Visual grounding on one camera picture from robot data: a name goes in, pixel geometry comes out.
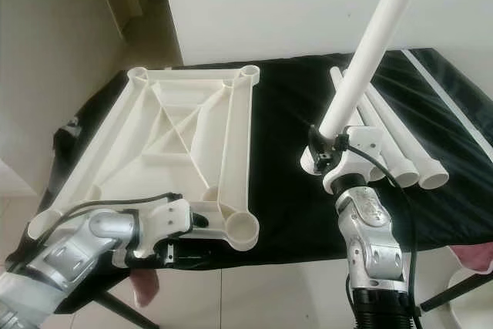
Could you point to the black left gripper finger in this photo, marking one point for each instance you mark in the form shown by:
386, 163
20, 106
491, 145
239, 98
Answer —
201, 223

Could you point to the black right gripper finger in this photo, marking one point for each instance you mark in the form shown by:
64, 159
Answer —
316, 148

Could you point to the white plastic table leg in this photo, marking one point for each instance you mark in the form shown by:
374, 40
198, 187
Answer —
371, 44
337, 82
404, 175
434, 177

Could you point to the white plastic table top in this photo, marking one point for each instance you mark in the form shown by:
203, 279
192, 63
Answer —
200, 152

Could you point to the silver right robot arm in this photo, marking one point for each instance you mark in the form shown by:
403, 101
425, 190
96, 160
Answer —
373, 248

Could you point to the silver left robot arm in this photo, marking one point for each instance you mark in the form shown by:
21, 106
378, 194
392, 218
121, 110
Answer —
92, 248

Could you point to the black table cloth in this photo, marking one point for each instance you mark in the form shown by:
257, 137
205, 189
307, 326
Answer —
285, 213

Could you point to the black metal table leg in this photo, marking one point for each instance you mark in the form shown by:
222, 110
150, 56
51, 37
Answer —
123, 312
458, 290

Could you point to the white fabric strip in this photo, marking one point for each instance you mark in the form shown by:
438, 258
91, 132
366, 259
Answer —
447, 102

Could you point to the small grey cloth tag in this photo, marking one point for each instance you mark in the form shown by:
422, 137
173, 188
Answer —
72, 125

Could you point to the white floor fan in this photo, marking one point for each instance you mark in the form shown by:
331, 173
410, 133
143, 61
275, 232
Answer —
476, 306

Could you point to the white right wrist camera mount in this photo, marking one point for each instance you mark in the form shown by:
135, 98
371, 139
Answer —
366, 148

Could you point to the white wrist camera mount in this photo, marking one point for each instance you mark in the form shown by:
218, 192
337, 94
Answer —
169, 217
366, 148

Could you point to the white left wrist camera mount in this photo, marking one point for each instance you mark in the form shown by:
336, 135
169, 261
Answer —
169, 217

